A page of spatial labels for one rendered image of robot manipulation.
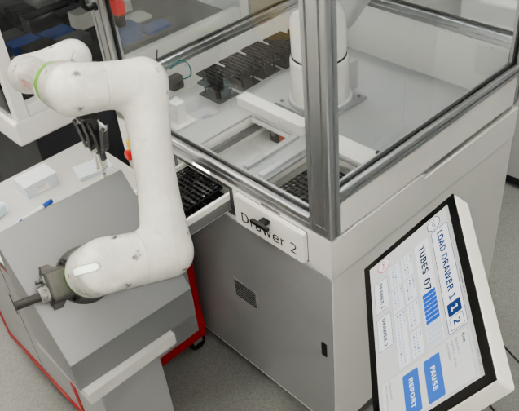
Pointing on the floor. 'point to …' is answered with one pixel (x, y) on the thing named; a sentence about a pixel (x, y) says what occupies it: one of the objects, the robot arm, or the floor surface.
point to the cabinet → (316, 297)
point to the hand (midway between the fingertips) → (99, 158)
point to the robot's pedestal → (131, 382)
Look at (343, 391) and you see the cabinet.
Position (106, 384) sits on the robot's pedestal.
